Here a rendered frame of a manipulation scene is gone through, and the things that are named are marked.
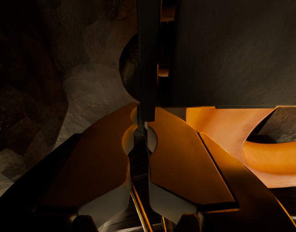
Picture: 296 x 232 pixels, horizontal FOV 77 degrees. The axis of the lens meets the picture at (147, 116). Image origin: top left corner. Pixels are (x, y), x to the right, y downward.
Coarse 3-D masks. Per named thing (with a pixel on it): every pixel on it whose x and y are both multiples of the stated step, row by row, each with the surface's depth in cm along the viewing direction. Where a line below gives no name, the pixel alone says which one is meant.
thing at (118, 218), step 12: (144, 180) 27; (144, 192) 26; (276, 192) 23; (288, 192) 23; (132, 204) 26; (144, 204) 25; (288, 204) 22; (120, 216) 26; (132, 216) 25; (156, 216) 22; (108, 228) 26; (120, 228) 24; (132, 228) 23; (156, 228) 23
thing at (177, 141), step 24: (168, 120) 10; (168, 144) 8; (192, 144) 8; (168, 168) 7; (192, 168) 7; (216, 168) 7; (168, 192) 6; (192, 192) 6; (216, 192) 6; (168, 216) 7
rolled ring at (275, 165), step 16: (192, 112) 12; (208, 112) 10; (224, 112) 9; (240, 112) 9; (256, 112) 9; (208, 128) 10; (224, 128) 10; (240, 128) 10; (224, 144) 12; (240, 144) 12; (256, 144) 17; (272, 144) 18; (288, 144) 18; (240, 160) 13; (256, 160) 16; (272, 160) 16; (288, 160) 17; (272, 176) 16; (288, 176) 16
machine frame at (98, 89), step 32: (32, 0) 13; (64, 0) 13; (96, 0) 13; (128, 0) 13; (64, 32) 14; (96, 32) 14; (128, 32) 14; (64, 64) 17; (96, 64) 17; (96, 96) 20; (128, 96) 20; (64, 128) 24; (256, 128) 25; (288, 128) 24
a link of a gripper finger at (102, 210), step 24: (120, 120) 10; (96, 144) 8; (120, 144) 8; (72, 168) 7; (96, 168) 7; (120, 168) 7; (48, 192) 6; (72, 192) 6; (96, 192) 6; (120, 192) 7; (96, 216) 6
